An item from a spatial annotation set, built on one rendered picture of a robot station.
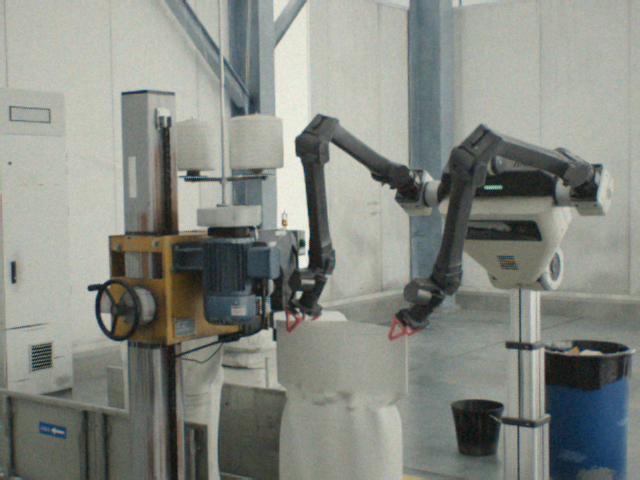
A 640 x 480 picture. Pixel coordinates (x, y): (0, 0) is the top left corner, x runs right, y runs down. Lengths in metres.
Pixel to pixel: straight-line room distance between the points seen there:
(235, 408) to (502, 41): 8.48
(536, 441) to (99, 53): 5.60
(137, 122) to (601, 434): 2.98
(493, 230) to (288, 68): 6.91
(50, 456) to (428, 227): 8.52
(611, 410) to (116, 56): 4.98
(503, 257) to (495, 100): 8.50
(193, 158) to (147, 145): 0.23
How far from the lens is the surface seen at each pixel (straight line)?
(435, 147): 11.70
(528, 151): 2.71
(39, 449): 3.77
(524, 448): 3.37
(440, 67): 11.57
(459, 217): 2.67
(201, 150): 3.05
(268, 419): 3.65
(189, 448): 3.15
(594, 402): 4.97
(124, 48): 8.29
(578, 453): 5.04
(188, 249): 2.83
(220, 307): 2.77
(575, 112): 11.24
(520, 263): 3.20
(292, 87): 9.90
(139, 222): 2.89
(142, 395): 2.95
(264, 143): 2.86
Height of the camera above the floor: 1.47
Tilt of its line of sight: 3 degrees down
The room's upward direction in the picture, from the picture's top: 1 degrees counter-clockwise
